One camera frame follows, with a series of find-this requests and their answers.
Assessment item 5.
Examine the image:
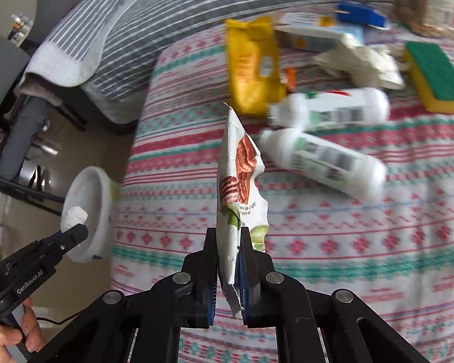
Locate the crumpled white plastic bag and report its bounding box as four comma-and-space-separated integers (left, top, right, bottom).
313, 43, 408, 90

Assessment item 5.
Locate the torn white snack wrapper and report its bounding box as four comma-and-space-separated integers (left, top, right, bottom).
215, 102, 269, 320

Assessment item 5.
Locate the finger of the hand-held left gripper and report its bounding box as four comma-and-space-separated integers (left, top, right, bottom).
36, 224, 89, 264

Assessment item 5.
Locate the small orange item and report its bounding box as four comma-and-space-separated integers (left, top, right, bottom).
283, 67, 298, 94

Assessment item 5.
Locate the white paper ball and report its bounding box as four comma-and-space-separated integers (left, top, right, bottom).
61, 206, 89, 233

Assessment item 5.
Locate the grey striped quilt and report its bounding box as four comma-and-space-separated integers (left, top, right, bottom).
21, 0, 400, 123

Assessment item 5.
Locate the grey chair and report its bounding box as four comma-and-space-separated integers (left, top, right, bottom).
0, 32, 31, 137

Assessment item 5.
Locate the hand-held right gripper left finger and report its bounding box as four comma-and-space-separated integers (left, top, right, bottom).
70, 228, 217, 363

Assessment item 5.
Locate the person's left hand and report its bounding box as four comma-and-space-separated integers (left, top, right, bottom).
0, 297, 46, 363

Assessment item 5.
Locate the white plastic bottle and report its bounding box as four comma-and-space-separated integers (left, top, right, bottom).
268, 88, 391, 129
257, 128, 388, 201

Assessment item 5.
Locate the yellow and green sponge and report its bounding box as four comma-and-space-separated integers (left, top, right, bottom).
402, 41, 454, 114

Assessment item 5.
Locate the yellow snack packet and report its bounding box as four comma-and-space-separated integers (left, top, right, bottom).
226, 17, 288, 116

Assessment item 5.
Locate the small white box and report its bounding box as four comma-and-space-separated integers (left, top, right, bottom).
279, 12, 336, 28

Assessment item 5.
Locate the blue biscuit box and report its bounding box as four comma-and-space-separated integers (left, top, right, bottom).
336, 2, 390, 31

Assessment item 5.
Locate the light blue and white carton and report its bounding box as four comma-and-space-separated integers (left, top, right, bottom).
274, 26, 364, 52

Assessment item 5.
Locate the clear plastic biscuit jar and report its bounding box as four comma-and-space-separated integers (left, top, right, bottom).
394, 0, 454, 39

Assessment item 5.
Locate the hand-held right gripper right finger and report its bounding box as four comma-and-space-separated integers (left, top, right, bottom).
239, 227, 432, 363

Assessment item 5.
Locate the black cable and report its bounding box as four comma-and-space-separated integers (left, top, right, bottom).
34, 316, 79, 328

